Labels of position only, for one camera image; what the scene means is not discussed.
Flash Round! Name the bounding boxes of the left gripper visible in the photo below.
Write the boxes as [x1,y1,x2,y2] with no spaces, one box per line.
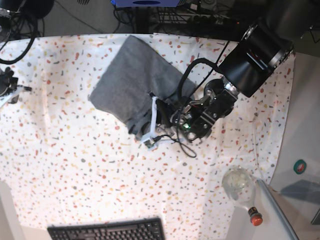
[155,98,183,137]

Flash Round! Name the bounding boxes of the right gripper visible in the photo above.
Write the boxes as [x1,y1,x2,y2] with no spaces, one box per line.
[0,67,32,97]

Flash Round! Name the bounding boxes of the grey t-shirt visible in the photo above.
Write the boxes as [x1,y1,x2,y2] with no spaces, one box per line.
[89,35,183,140]

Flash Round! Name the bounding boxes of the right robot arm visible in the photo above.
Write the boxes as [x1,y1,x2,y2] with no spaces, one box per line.
[0,0,38,66]

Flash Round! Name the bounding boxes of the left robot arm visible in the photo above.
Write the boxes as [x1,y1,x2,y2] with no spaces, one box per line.
[156,0,320,142]

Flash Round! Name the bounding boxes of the terrazzo pattern tablecloth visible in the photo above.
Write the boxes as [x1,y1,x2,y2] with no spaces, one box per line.
[0,34,295,240]

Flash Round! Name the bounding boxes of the clear bottle with red cap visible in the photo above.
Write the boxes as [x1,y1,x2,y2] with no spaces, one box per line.
[222,165,263,227]

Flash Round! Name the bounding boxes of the black keyboard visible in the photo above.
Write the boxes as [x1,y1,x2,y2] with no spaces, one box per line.
[47,218,166,240]

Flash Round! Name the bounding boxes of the green tape roll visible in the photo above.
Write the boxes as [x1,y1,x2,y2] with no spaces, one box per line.
[293,159,307,175]

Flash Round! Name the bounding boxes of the grey metal bar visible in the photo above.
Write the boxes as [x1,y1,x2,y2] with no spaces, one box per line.
[252,179,299,240]

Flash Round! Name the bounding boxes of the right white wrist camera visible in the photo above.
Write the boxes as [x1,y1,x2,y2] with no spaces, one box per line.
[0,86,24,108]

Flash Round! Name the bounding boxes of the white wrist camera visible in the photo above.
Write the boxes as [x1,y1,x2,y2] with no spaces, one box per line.
[0,86,24,108]
[140,92,158,151]

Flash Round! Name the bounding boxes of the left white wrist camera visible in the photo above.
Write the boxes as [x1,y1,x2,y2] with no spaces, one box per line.
[140,92,158,151]

